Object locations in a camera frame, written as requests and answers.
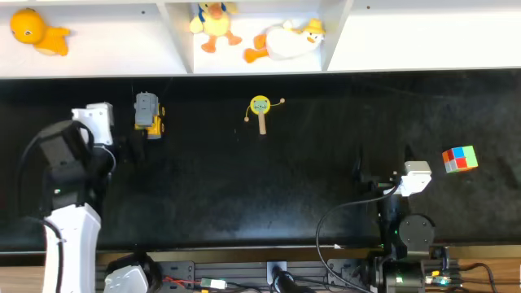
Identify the white shelf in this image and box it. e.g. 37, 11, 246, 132
0, 0, 521, 79

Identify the yellow rubber duck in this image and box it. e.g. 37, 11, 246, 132
9, 7, 72, 57

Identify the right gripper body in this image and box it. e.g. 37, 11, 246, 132
361, 173, 402, 196

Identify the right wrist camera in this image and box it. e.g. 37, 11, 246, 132
400, 160, 433, 198

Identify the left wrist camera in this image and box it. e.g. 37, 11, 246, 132
71, 102, 116, 147

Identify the white plush duck yellow hat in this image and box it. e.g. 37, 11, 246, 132
243, 18, 326, 64

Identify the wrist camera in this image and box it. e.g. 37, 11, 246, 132
71, 102, 116, 147
400, 160, 433, 198

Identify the grey and yellow toy truck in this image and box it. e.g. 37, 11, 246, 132
134, 91, 167, 141

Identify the many-coloured puzzle cube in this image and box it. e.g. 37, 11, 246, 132
441, 145, 479, 174

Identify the yellow rattle drum toy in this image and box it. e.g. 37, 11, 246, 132
243, 94, 287, 136

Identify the mounting rail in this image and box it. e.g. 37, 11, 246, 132
95, 256, 500, 293

